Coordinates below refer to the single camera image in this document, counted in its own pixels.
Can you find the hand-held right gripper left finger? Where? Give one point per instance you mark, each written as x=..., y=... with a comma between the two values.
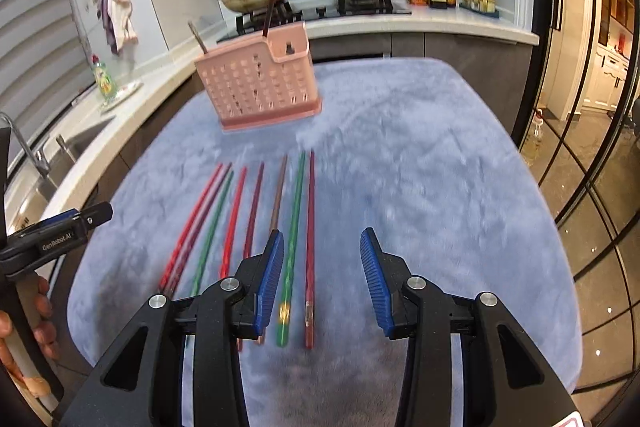
x=270, y=277

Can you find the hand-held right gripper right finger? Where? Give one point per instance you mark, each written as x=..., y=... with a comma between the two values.
x=372, y=277

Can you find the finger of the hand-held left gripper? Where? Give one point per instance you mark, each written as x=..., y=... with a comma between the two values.
x=95, y=214

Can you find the dark red chopstick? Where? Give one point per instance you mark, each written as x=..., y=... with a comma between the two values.
x=311, y=232

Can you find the pink plastic utensil holder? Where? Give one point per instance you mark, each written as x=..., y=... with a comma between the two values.
x=260, y=82

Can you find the person's left hand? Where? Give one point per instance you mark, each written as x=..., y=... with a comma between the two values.
x=44, y=317

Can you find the steel sink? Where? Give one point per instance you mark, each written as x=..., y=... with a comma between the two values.
x=85, y=137

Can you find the chrome faucet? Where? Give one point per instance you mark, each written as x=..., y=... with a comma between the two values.
x=30, y=152

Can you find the floral plate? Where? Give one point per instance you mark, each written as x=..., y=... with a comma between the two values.
x=122, y=94

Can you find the blue plush mat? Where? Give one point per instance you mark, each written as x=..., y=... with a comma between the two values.
x=400, y=147

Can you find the green dish soap bottle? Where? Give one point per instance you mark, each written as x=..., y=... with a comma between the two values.
x=104, y=79

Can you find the purple hanging cloth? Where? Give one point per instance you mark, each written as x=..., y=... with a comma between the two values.
x=107, y=27

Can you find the white window blind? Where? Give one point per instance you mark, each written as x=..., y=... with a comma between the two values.
x=40, y=32

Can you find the white hanging towel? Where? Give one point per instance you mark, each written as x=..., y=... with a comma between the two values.
x=124, y=14

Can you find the black framed glass door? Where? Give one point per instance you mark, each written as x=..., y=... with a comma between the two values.
x=600, y=217

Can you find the grey base cabinet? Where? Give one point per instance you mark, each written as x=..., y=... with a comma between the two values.
x=450, y=52

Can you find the white kitchen counter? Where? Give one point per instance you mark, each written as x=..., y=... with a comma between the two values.
x=450, y=24

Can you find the black gas stove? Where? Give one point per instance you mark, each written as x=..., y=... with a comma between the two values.
x=320, y=13

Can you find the blue spice jar set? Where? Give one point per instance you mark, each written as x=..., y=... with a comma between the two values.
x=480, y=2

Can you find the white sideboard cabinet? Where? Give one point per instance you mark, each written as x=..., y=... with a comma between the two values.
x=612, y=77

